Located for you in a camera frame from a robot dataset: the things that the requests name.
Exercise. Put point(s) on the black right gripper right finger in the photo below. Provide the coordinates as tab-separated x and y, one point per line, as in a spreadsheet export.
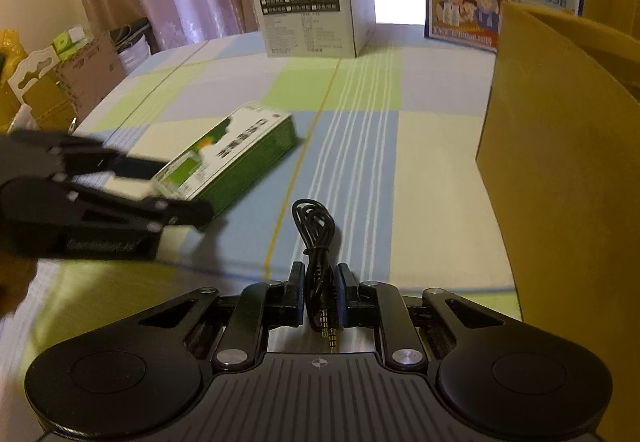
381	308

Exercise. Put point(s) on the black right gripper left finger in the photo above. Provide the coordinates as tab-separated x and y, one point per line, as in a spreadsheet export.
259	308

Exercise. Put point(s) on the green white medicine box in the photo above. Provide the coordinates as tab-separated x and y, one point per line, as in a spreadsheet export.
227	160

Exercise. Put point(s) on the left hand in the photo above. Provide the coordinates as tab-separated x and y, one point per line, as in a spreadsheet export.
16	274

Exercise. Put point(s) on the cardboard boxes pile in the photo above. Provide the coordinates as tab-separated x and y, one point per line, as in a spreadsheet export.
60	85

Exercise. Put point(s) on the checkered tablecloth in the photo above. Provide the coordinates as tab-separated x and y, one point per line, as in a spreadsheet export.
386	142

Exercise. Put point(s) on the yellow plastic bag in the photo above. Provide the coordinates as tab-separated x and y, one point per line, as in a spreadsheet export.
12	53

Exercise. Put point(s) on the brown cardboard box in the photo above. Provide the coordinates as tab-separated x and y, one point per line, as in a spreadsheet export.
559	158

